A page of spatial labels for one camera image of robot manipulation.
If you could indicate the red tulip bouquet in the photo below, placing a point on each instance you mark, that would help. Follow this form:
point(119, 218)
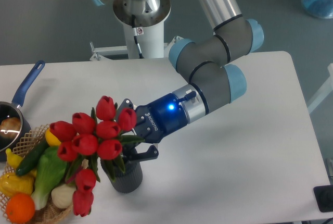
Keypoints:
point(86, 140)

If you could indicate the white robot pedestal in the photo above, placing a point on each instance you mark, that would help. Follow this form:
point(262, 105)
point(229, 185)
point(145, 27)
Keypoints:
point(143, 26)

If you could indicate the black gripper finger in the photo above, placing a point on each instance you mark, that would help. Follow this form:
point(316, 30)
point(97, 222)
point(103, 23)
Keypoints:
point(130, 153)
point(125, 113)

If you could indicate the blue handled saucepan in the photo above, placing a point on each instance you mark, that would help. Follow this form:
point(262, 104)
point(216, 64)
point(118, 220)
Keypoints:
point(12, 109)

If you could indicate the white garlic bulb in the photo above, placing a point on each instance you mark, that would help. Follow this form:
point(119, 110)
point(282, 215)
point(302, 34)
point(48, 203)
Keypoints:
point(62, 196)

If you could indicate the brown bread roll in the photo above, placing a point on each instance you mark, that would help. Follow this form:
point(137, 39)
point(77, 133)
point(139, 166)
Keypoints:
point(10, 128)

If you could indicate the green bok choy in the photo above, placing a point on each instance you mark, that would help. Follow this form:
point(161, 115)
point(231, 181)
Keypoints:
point(50, 171)

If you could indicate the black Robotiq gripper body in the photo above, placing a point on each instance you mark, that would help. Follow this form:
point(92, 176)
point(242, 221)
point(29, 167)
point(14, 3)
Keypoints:
point(160, 118)

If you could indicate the dark grey ribbed vase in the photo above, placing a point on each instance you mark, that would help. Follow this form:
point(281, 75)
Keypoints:
point(124, 175)

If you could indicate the white frame at right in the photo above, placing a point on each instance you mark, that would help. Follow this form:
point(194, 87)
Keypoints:
point(324, 90)

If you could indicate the orange fruit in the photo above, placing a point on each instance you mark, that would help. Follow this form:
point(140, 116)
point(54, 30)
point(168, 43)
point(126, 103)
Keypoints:
point(20, 208)

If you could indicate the yellow banana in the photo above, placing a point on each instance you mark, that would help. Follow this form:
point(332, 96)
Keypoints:
point(14, 161)

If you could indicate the woven wicker basket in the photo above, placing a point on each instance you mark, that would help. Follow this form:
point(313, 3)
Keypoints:
point(50, 213)

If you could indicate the yellow corn cob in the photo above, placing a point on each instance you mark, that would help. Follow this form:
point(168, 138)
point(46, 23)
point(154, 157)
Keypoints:
point(12, 184)

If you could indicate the black device at edge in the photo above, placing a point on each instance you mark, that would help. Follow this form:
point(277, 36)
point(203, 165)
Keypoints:
point(323, 195)

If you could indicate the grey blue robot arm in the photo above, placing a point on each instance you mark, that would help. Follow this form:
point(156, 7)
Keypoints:
point(212, 80)

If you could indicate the green cucumber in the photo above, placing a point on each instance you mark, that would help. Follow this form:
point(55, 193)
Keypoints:
point(31, 159)

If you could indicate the yellow squash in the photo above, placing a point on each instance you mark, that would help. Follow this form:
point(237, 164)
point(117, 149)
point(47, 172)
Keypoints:
point(51, 139)

